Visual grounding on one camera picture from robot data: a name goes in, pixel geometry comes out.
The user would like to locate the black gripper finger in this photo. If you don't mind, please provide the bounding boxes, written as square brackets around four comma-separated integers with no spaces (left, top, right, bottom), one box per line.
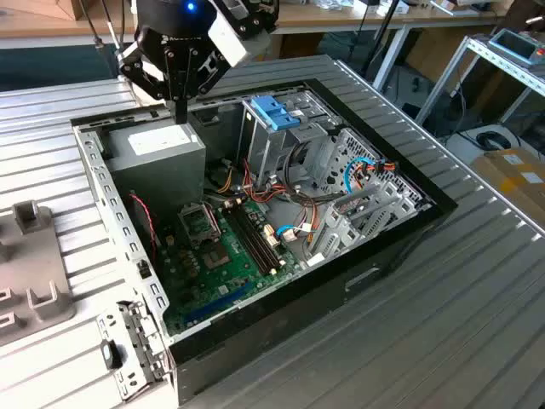
[118,29,180,125]
[177,42,233,125]

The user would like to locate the perforated metal disk bay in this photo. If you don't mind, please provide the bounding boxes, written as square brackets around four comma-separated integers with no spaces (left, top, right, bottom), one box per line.
[306,126,434,268]

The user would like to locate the blue drive bay latch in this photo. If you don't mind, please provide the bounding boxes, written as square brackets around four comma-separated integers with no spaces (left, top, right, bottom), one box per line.
[250,95,302,132]

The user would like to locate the grey power supply unit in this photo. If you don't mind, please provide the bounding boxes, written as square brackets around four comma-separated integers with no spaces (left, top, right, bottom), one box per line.
[103,117,208,214]

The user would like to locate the grey metal drive cage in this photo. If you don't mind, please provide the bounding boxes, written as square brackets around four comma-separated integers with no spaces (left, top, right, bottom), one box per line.
[237,90,341,193]

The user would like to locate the wooden desk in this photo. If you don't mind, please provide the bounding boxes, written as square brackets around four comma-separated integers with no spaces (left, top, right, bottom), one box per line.
[0,0,519,93]

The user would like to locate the CPU socket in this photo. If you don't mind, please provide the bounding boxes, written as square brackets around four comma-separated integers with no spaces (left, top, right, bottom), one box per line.
[177,203,223,251]

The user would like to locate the black RAM slot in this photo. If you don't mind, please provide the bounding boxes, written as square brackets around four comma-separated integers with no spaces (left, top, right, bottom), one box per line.
[223,204,276,276]
[234,201,285,269]

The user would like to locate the dark square chipset chip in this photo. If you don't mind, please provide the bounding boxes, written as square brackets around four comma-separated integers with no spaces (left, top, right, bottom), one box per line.
[201,243,233,270]

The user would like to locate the black tripod pole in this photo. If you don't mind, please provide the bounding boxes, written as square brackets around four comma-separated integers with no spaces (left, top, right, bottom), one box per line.
[360,0,404,73]

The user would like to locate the green motherboard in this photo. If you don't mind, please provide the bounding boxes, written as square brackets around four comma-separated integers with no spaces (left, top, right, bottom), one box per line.
[155,199,306,337]

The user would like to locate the grey parts rack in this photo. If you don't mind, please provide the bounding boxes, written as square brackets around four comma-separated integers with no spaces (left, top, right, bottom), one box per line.
[0,199,77,347]

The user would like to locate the blue expansion slot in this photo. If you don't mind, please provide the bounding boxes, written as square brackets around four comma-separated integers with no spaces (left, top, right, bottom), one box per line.
[183,281,253,325]

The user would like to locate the black PC case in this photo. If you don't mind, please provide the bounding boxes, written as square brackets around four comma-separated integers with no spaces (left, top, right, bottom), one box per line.
[70,78,459,406]

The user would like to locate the black plastic latch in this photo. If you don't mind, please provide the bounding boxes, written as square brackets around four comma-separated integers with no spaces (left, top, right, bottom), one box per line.
[100,339,125,371]

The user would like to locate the pale blue teach pendant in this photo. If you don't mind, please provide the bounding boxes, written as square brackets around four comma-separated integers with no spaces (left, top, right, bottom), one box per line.
[487,27,545,67]

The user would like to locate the cardboard box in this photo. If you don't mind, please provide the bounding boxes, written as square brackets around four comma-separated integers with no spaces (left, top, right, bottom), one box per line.
[470,147,545,222]

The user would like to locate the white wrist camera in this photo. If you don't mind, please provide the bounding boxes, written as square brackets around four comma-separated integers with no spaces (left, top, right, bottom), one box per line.
[207,11,249,68]

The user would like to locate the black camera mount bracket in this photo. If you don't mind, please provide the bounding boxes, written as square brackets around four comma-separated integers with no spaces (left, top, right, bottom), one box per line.
[212,0,281,49]

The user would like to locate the multicolour wire bundle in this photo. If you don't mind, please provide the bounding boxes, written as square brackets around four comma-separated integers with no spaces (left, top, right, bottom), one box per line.
[212,158,329,256]

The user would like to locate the red black twisted wire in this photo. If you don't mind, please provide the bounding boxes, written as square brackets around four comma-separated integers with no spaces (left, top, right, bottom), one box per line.
[127,192,161,262]

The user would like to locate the blue data wire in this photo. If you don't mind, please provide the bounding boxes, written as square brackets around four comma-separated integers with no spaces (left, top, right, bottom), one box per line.
[274,224,301,245]
[342,156,380,195]

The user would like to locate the orange red power wire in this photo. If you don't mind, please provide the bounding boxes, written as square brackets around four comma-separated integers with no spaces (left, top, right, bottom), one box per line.
[356,158,399,191]

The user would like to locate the black coiled cable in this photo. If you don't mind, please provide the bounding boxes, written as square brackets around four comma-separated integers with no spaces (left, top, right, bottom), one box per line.
[475,130,519,153]

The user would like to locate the metal shelf frame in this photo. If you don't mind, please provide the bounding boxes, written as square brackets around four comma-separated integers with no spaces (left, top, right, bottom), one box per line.
[415,34,545,129]

